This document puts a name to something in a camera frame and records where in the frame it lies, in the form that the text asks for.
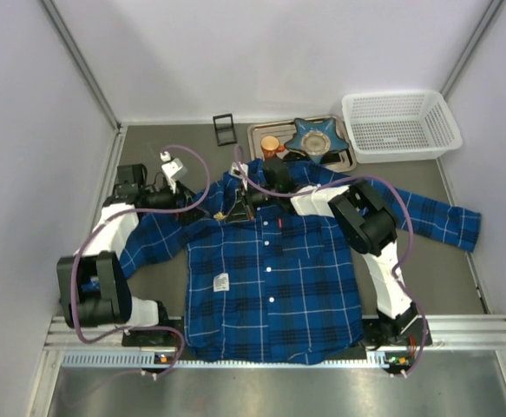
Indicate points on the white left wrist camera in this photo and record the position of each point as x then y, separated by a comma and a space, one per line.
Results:
172, 169

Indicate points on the gold brooch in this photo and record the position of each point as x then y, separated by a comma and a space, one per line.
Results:
220, 217

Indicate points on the blue star-shaped dish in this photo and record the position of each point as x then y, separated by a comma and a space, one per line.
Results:
315, 139

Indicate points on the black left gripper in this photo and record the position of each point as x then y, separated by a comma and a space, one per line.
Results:
185, 201

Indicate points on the aluminium frame rail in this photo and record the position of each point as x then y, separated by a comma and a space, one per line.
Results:
449, 333

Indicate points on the black brooch box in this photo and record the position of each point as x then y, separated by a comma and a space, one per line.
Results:
224, 129

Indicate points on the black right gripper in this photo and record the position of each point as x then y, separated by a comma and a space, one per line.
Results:
244, 201

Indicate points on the orange cup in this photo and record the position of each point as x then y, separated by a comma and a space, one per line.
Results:
271, 147

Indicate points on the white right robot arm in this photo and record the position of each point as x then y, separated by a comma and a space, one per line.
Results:
368, 224

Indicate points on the silver metal tray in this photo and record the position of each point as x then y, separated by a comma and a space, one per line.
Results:
342, 162

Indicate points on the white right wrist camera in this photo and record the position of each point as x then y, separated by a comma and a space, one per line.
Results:
239, 170

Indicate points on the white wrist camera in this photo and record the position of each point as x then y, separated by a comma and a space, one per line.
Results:
172, 169
239, 170

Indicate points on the blue plaid shirt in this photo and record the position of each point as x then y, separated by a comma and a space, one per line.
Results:
278, 288

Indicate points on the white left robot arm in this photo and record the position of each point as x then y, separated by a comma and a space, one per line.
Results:
93, 289

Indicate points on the white plastic basket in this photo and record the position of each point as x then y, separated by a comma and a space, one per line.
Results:
400, 126

